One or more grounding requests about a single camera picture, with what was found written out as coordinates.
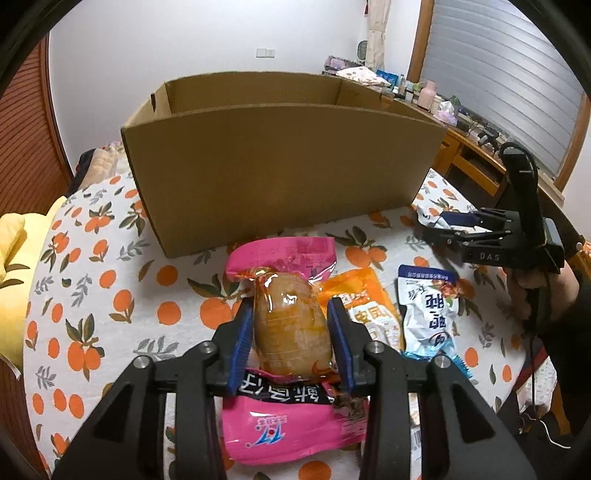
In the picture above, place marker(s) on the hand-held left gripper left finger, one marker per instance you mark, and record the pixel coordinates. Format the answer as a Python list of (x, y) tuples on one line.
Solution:
[(241, 350)]

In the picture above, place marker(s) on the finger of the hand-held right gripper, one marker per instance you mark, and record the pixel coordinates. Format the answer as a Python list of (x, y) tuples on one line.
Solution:
[(443, 237), (461, 219)]

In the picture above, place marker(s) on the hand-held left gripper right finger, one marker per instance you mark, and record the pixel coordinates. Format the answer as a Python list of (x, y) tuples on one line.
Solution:
[(340, 350)]

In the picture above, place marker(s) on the pink snack packet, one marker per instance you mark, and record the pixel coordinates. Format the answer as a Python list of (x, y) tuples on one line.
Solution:
[(281, 436)]

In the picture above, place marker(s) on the brown cardboard box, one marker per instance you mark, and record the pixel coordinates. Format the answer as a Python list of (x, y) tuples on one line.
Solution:
[(277, 175)]

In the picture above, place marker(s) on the person's right forearm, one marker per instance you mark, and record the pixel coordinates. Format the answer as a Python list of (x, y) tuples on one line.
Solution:
[(565, 295)]

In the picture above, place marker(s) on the person's right hand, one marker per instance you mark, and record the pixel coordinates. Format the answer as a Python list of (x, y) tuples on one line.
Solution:
[(519, 290)]

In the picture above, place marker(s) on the orange snack packet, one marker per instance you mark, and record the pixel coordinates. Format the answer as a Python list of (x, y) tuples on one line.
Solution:
[(364, 295)]

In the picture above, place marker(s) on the wooden desk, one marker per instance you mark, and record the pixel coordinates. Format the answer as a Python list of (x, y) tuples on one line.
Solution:
[(471, 152)]

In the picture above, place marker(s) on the white and blue snack packet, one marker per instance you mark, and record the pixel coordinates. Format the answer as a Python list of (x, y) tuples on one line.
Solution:
[(429, 318)]

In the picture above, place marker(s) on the teal foil wrapper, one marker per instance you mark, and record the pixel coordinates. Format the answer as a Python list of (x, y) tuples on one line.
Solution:
[(459, 367)]

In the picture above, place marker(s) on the pink bottle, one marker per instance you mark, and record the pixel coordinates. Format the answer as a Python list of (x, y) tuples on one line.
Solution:
[(427, 96)]

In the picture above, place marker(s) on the orange print bed sheet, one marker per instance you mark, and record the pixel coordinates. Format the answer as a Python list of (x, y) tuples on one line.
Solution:
[(115, 286)]

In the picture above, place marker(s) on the grey window blind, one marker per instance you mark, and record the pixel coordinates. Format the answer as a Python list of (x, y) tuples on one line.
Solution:
[(503, 69)]

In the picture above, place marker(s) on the floral cloth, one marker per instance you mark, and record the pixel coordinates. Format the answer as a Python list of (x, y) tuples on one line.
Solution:
[(362, 74)]

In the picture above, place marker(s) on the small white fan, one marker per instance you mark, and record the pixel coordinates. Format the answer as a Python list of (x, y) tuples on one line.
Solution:
[(363, 50)]

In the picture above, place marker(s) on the cream curtain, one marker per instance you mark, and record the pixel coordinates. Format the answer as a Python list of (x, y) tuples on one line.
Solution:
[(377, 37)]

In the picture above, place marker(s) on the yellow plush pillow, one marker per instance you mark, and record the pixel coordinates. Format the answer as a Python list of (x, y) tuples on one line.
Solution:
[(23, 277)]

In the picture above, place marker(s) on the beige quilted garment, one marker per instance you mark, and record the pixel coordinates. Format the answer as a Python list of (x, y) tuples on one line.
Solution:
[(106, 164)]

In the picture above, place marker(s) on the wooden louvered wardrobe door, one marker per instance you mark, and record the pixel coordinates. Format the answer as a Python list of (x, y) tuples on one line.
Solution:
[(27, 138)]

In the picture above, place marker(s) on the white wall switch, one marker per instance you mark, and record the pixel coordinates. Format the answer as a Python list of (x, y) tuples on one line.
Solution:
[(265, 52)]

